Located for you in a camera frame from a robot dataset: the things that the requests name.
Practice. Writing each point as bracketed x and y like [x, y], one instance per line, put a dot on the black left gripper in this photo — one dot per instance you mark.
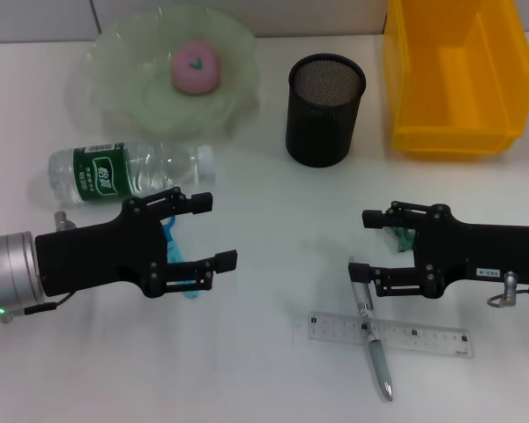
[97, 255]

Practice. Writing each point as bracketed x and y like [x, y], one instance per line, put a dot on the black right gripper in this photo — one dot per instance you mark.
[480, 255]

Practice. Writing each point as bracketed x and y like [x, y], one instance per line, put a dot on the pink toy peach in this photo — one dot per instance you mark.
[196, 66]

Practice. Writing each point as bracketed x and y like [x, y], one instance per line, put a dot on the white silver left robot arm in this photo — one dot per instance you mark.
[9, 273]

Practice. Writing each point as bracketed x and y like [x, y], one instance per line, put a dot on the blue teal scissors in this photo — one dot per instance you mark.
[174, 247]

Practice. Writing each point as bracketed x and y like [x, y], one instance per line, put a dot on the clear plastic ruler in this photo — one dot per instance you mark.
[423, 339]

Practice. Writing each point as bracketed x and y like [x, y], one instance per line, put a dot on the silver grey pen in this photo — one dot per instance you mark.
[377, 357]

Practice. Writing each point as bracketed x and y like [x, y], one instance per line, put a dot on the clear green-label water bottle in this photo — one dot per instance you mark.
[114, 174]

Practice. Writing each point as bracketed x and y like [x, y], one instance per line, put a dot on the black mesh pen holder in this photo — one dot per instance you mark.
[322, 114]

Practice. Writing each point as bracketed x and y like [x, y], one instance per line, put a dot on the green glass fruit plate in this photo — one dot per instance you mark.
[128, 79]

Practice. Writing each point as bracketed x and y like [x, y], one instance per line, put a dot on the yellow plastic bin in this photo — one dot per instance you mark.
[458, 88]

